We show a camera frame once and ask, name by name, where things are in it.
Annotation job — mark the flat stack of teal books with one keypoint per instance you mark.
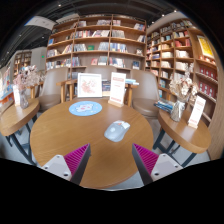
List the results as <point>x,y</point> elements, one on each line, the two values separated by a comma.
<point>131,81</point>

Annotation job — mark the white red sign wooden base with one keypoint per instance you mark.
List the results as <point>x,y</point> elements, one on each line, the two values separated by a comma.
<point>117,87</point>

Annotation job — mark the white hanging ceiling panel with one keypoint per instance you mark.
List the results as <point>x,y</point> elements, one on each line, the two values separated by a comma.
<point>40,22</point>

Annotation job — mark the stack of blue books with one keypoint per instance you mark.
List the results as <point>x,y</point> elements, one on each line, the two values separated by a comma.
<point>164,106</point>

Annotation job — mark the small white table sign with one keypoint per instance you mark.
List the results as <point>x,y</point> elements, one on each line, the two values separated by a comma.
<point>196,111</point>
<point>16,95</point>

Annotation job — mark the dark-covered standing book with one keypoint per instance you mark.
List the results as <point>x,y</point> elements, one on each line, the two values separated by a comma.
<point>106,86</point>

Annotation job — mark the colourful book display rack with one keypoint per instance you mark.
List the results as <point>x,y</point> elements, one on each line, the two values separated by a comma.
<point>6,86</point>

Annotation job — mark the angled wooden bookshelf unit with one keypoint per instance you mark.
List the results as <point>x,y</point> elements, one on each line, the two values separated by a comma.
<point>180,50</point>

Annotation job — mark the wide wooden bookshelf unit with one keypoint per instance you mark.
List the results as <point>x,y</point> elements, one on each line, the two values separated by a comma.
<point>96,40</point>

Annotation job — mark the brown padded wooden armchair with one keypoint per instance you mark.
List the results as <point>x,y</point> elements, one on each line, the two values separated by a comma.
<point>100,69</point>
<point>145,86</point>
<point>53,83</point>

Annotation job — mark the glass vase pale dried flowers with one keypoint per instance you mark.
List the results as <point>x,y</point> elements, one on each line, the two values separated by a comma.
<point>177,111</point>

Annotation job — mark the round blue mouse pad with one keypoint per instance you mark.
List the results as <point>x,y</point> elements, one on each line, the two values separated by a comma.
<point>85,108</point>

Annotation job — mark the glass vase pink dried flowers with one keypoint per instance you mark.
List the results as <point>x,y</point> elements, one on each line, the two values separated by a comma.
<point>24,100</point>

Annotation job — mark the grey computer mouse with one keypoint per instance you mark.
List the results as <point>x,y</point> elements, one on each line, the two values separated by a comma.
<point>116,131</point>

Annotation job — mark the round wooden side table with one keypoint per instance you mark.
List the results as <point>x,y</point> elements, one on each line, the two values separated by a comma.
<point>16,116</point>
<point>183,131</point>

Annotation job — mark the white framed floral picture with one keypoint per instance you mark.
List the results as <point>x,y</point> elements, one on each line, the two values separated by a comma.
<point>89,85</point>

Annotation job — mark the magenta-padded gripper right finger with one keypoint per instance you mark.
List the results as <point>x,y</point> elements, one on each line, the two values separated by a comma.
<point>163,165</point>

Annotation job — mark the small distant wooden bookshelf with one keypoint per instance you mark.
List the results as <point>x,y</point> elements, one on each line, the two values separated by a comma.
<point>21,61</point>

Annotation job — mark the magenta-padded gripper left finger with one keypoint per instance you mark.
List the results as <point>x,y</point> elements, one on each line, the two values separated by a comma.
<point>60,165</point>

